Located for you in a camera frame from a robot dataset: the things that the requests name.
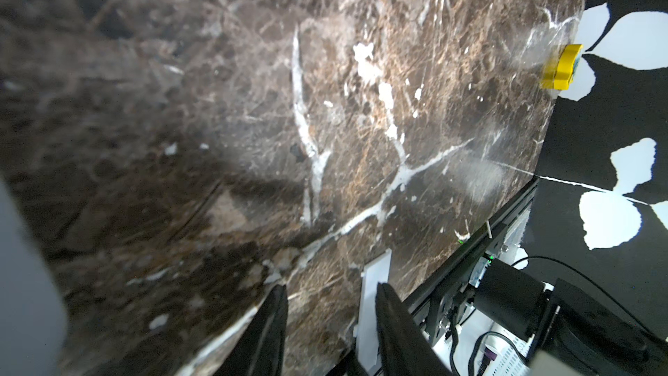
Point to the white battery cover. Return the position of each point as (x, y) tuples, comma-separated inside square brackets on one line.
[(367, 341)]

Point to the small yellow cap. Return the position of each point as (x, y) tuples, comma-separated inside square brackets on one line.
[(558, 73)]

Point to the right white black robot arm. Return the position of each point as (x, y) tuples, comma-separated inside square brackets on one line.
[(567, 324)]

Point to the white digital alarm clock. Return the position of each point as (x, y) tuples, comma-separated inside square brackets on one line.
[(34, 321)]

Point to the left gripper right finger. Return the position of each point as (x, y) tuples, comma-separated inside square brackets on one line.
[(403, 348)]

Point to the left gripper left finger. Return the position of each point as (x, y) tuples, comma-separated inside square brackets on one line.
[(260, 351)]

